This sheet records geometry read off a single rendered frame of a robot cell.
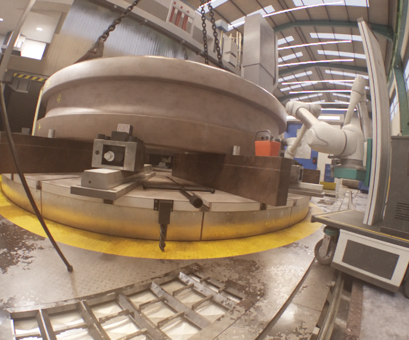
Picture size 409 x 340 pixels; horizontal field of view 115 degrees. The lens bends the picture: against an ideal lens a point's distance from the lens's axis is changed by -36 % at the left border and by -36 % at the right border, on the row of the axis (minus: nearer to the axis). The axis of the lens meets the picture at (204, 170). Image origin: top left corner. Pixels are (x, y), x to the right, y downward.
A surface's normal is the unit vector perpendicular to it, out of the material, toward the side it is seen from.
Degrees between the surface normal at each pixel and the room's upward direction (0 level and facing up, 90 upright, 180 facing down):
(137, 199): 90
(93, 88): 90
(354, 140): 84
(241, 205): 90
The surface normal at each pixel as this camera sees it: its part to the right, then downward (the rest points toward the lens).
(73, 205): 0.03, 0.04
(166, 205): 0.25, 0.06
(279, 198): 0.49, 0.08
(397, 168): -0.89, -0.08
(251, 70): -0.66, -0.04
